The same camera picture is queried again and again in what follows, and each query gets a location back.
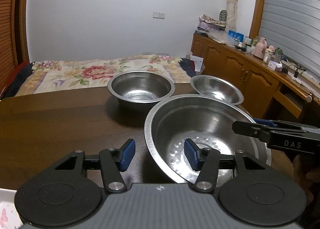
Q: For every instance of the floral square plate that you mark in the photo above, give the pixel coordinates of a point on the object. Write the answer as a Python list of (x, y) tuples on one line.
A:
[(7, 214)]

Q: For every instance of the clear plastic bag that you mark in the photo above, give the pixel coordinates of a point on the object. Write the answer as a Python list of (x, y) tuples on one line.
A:
[(220, 38)]

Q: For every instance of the clear bottle white cap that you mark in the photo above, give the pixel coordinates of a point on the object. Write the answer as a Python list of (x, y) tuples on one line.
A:
[(268, 56)]

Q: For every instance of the white wall switch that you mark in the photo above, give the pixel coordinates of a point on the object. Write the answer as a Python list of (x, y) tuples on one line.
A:
[(159, 15)]

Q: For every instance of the green bottle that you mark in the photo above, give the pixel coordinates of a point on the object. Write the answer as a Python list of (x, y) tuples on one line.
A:
[(278, 55)]

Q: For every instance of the grey window blinds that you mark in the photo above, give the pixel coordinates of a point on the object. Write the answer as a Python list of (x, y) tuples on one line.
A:
[(292, 13)]

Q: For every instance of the white paper bag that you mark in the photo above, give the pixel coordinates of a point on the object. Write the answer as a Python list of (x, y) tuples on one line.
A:
[(197, 63)]

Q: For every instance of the pink bottle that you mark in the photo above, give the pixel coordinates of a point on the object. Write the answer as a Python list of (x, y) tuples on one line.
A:
[(260, 48)]

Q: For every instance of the wooden window frame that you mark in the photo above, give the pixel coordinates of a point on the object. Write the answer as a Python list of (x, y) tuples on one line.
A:
[(258, 3)]

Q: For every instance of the small shallow steel bowl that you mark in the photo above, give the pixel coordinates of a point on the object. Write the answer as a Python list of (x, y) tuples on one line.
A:
[(215, 88)]

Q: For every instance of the person's right hand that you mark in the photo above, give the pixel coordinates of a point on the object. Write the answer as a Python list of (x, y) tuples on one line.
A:
[(306, 169)]

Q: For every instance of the deep medium steel bowl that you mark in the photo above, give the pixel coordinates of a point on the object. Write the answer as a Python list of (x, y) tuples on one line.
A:
[(140, 86)]

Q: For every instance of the wooden cabinet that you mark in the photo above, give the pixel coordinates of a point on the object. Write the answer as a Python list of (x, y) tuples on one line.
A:
[(237, 68)]

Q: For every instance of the cream patterned curtain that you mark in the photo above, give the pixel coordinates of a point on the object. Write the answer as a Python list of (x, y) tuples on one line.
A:
[(232, 1)]

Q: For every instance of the floral blanket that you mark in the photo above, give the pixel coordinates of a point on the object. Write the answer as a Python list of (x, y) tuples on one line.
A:
[(100, 73)]

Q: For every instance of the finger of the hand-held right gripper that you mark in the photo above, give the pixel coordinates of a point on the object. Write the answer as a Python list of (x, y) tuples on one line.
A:
[(247, 128), (267, 122)]

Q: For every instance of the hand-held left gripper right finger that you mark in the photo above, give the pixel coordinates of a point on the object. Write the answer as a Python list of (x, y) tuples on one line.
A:
[(191, 153)]

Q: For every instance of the pile of folded cloths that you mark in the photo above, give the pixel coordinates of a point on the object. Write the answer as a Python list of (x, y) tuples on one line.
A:
[(211, 25)]

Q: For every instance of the small grey fan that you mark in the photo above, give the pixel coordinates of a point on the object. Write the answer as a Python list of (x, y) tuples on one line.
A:
[(223, 15)]

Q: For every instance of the blue box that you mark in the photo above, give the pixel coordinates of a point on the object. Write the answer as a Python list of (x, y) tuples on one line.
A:
[(236, 35)]

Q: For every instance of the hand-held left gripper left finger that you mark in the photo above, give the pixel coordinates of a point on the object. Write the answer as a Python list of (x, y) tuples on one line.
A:
[(126, 155)]

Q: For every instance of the white wall socket strip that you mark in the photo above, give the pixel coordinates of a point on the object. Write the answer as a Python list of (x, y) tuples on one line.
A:
[(156, 53)]

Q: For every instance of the dark folded cloth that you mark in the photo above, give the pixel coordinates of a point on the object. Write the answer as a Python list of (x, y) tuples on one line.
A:
[(191, 66)]

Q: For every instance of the large steel bowl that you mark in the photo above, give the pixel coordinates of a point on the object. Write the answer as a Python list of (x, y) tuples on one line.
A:
[(200, 123)]

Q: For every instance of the wooden louvred wardrobe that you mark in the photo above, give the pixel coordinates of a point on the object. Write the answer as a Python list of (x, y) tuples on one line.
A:
[(10, 31)]

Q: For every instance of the tissue box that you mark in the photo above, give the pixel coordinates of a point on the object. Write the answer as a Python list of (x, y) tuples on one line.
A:
[(275, 65)]

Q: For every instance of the navy and red cloth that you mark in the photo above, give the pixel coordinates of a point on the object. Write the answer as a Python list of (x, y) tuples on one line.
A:
[(17, 78)]

